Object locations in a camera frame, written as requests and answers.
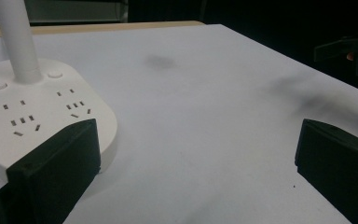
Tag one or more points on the white power strip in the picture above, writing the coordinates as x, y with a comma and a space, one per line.
40, 102

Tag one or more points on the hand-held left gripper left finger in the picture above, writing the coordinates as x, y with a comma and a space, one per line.
52, 168

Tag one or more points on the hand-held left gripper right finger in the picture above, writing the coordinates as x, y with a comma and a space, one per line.
338, 165

